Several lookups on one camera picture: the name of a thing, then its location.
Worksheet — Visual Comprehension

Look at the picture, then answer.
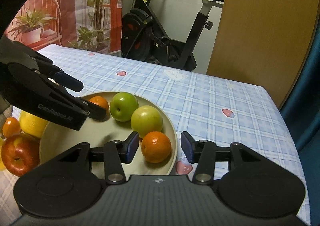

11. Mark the orange tangerine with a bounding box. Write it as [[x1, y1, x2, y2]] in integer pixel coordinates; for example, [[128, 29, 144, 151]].
[[89, 96, 109, 119]]

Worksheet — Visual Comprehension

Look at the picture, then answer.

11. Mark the dark green apple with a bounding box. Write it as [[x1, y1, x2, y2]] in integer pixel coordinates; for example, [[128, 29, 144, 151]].
[[110, 92, 139, 122]]

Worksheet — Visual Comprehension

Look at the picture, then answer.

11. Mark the small orange mandarin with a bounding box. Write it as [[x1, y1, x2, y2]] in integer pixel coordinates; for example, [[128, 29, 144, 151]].
[[141, 131, 171, 164]]

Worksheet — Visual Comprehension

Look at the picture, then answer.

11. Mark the light green apple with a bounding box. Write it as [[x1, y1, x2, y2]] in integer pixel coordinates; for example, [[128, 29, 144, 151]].
[[131, 105, 163, 138]]

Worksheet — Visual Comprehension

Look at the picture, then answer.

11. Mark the small orange kumquat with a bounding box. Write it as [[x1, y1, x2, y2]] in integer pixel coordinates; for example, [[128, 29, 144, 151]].
[[2, 117, 21, 138]]

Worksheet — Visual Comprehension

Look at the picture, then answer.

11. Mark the red apple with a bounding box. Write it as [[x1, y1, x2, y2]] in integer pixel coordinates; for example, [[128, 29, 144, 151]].
[[2, 133, 40, 177]]

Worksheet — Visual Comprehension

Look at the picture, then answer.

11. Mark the blue plaid tablecloth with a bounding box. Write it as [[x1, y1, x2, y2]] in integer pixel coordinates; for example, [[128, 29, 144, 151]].
[[0, 43, 311, 225]]

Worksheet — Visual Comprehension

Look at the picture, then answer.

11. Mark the beige round plate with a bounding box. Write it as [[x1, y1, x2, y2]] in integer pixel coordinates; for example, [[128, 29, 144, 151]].
[[39, 95, 177, 177]]

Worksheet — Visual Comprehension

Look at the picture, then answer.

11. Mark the printed fabric backdrop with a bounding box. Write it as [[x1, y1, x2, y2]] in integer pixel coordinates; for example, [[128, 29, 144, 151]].
[[5, 0, 122, 54]]

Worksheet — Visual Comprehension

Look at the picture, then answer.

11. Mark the black exercise bike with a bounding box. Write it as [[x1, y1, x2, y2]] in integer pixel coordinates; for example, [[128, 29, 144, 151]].
[[121, 0, 224, 74]]

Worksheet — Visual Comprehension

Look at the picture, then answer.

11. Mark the teal curtain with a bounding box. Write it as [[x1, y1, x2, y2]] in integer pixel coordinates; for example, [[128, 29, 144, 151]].
[[279, 40, 320, 226]]

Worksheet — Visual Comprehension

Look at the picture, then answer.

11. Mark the wooden door panel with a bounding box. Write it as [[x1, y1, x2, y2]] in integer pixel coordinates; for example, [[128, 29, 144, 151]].
[[207, 0, 319, 107]]

